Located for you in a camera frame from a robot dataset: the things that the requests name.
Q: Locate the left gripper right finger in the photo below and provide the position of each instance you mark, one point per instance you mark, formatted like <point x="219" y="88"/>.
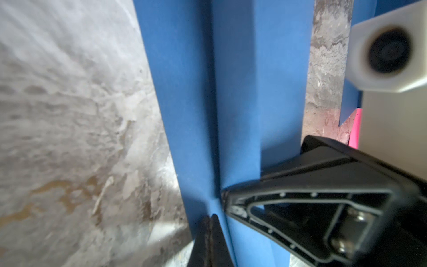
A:
<point x="219" y="255"/>

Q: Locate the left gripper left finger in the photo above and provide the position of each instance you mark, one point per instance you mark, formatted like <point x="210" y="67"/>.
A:
<point x="200" y="255"/>

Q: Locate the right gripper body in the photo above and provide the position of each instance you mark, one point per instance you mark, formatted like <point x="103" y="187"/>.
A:
<point x="403" y="242"/>

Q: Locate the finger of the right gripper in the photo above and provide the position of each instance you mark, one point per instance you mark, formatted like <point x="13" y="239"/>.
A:
<point x="327" y="217"/>

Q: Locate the pink rectangular paper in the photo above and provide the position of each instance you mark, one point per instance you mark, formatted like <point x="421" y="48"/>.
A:
<point x="355" y="131"/>

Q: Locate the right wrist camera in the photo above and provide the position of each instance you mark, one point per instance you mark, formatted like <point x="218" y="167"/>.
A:
<point x="387" y="62"/>

